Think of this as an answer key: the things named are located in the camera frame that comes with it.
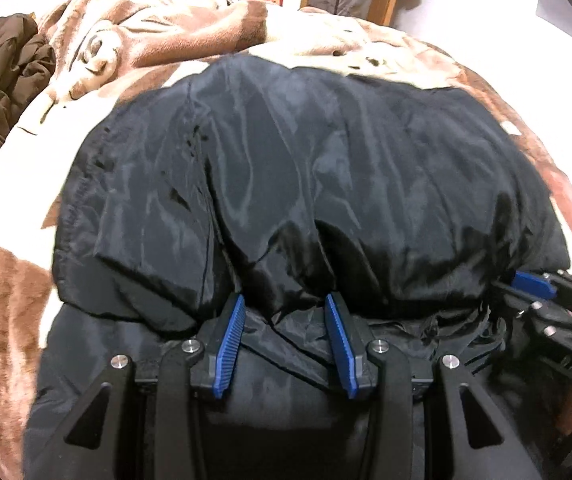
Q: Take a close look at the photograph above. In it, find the black padded jacket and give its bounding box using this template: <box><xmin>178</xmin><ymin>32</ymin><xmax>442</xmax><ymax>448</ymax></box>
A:
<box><xmin>24</xmin><ymin>54</ymin><xmax>570</xmax><ymax>479</ymax></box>

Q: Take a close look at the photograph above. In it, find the brown and cream plush blanket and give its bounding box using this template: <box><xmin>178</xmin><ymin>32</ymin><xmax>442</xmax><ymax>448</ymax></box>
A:
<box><xmin>0</xmin><ymin>0</ymin><xmax>572</xmax><ymax>479</ymax></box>

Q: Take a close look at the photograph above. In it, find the grey wall panel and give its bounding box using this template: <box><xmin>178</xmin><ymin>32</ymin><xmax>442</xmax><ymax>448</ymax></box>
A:
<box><xmin>536</xmin><ymin>0</ymin><xmax>572</xmax><ymax>38</ymax></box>

